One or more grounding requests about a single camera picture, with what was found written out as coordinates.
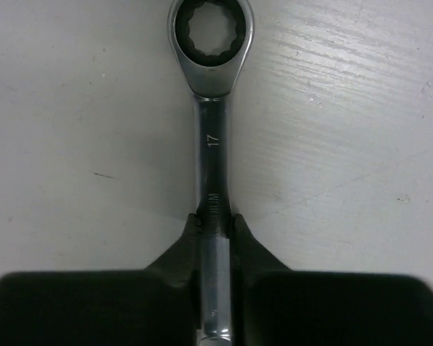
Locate silver ratchet wrench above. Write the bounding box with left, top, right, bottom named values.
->
left=168, top=1, right=254, bottom=345

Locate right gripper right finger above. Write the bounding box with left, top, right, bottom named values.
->
left=231, top=214, right=433, bottom=345

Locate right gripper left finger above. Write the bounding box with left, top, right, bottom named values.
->
left=0, top=215, right=201, bottom=345

